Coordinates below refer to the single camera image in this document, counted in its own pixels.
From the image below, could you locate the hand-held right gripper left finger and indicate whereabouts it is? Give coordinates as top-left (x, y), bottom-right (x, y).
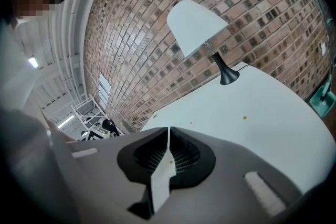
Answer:
top-left (68, 126), bottom-right (169, 221)

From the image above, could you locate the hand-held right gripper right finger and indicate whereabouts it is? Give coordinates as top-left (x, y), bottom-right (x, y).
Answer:
top-left (156, 126), bottom-right (302, 223)

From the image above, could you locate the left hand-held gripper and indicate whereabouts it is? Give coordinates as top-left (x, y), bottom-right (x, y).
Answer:
top-left (80, 125), bottom-right (119, 141)

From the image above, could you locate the white rectangular table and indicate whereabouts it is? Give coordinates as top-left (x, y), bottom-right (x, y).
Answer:
top-left (141, 61), bottom-right (336, 195)

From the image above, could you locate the white shelf rack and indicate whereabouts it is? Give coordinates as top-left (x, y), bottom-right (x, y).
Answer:
top-left (70, 94), bottom-right (106, 134)

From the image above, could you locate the ceiling tube light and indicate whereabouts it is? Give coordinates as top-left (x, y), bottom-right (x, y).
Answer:
top-left (27, 56), bottom-right (39, 69)
top-left (57, 115), bottom-right (76, 129)

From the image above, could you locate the white paper sheet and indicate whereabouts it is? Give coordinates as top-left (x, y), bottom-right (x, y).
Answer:
top-left (98, 86), bottom-right (110, 103)
top-left (99, 72), bottom-right (112, 94)

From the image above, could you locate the teal container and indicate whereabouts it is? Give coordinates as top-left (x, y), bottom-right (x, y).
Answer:
top-left (309, 0), bottom-right (336, 119)

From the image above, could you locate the white shade table lamp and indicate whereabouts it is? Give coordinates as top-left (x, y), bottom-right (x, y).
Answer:
top-left (166, 0), bottom-right (241, 86)

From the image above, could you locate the black lamp cable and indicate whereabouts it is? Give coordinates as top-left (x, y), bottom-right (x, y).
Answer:
top-left (235, 64), bottom-right (254, 73)

